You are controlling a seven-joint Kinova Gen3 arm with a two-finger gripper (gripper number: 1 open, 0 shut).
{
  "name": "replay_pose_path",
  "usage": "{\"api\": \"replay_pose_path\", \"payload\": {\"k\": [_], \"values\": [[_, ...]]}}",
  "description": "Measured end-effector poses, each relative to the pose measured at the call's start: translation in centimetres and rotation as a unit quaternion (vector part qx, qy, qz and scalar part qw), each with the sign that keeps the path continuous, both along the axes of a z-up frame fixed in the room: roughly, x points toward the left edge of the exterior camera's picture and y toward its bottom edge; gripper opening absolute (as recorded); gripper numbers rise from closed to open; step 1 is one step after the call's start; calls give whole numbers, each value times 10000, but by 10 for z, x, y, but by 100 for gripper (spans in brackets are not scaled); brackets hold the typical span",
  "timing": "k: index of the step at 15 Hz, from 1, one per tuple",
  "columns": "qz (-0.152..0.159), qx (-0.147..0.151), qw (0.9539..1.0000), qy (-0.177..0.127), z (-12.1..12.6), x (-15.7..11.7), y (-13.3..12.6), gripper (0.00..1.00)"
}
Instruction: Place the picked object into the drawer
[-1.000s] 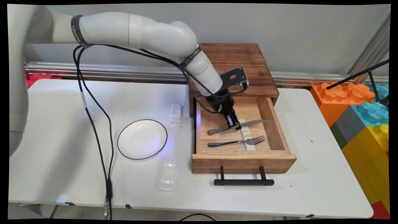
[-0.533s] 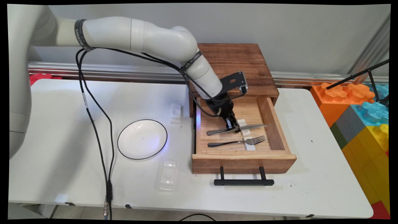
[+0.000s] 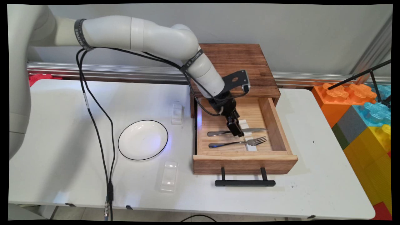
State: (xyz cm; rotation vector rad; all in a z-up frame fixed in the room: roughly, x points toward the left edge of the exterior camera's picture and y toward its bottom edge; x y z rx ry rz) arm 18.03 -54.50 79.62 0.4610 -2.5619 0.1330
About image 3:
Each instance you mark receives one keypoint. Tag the small red foam block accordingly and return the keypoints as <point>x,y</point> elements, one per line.
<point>382,212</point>

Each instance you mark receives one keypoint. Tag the white cutlery rest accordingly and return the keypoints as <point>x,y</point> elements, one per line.
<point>251,147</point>
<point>247,132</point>

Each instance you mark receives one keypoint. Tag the red studded foam block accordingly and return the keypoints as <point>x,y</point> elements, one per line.
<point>39,78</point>

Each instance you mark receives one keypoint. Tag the light wooden drawer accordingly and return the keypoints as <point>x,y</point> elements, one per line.
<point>247,164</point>

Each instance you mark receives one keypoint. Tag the steel table knife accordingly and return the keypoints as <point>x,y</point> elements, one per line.
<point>256,129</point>

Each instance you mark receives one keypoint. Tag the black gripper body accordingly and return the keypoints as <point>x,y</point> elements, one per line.
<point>225,104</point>

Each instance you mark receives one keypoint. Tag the black tripod stand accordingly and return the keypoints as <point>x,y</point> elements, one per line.
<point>359,75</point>

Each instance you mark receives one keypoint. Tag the aluminium rail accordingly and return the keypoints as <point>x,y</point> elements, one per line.
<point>118,71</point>

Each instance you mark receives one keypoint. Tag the blue foam block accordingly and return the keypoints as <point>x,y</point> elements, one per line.
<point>376,114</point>

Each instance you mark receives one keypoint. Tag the orange foam block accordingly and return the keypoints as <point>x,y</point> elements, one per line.
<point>332,106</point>

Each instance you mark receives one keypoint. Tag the yellow foam block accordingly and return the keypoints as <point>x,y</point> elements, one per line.
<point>368,165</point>

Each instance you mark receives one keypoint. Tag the grey foam block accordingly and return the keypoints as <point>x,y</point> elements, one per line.
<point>351,125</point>

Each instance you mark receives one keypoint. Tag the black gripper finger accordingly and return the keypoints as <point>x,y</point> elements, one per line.
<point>233,126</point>
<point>240,126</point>

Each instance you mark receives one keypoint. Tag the steel fork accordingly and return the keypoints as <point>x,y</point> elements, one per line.
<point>231,143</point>

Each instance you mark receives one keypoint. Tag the slanted aluminium profile post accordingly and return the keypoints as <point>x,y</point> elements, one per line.
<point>375,50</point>

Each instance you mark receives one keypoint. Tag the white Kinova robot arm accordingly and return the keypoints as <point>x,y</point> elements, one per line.
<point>118,32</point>

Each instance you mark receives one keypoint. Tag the dark wooden cabinet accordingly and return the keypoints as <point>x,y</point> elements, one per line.
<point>243,59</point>

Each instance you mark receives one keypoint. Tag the clear cutlery rest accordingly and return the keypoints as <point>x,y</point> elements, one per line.
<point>177,114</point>
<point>169,176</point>

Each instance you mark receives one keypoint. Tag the white plate with black rim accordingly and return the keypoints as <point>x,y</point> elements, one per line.
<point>143,140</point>

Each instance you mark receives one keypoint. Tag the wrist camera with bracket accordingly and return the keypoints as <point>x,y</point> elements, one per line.
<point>237,79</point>

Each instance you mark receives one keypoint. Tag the dark green foam block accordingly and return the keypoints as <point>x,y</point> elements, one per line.
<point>339,137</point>

